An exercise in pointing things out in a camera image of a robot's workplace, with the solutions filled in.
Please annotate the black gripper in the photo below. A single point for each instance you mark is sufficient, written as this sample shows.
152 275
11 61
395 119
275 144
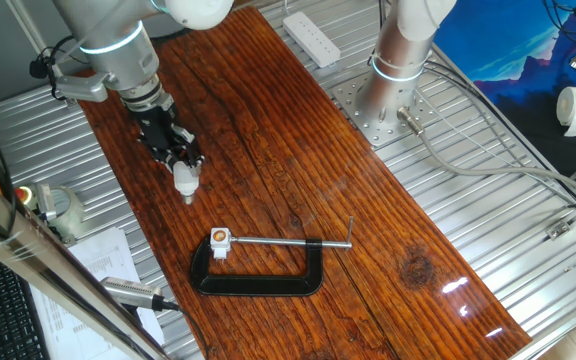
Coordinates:
158 127

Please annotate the white LED light bulb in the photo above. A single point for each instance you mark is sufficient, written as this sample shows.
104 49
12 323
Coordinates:
186 182

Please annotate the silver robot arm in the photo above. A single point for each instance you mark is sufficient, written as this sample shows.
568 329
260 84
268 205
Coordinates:
113 50

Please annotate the white lamp socket adapter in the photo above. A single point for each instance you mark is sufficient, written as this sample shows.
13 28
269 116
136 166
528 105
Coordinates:
220 240

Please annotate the printed paper sheets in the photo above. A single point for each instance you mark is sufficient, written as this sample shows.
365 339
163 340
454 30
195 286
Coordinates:
103 255

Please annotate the brown wooden board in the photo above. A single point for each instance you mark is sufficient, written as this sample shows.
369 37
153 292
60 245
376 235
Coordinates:
318 175

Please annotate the black C-clamp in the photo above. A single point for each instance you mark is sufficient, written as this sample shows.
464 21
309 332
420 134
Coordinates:
258 286

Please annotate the red emergency stop button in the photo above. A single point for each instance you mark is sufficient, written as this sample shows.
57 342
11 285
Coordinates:
25 195

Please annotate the white power strip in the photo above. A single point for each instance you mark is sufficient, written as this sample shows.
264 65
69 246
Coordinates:
313 40

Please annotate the black keyboard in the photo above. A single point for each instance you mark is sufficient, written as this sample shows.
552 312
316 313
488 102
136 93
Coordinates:
3 310

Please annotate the blue landscape poster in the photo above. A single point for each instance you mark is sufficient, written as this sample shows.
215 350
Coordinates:
508 50

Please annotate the silver metal bracket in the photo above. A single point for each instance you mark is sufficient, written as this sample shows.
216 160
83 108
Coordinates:
44 200

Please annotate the silver ribbed depth camera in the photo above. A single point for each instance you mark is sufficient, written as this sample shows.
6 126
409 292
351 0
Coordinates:
128 292

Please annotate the shiny metal frame bar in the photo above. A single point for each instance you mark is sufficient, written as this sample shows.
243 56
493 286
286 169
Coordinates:
43 260

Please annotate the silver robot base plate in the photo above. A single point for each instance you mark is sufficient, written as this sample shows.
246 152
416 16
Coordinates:
348 97

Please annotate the aluminium profile post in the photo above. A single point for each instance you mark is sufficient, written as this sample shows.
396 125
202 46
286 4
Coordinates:
23 25

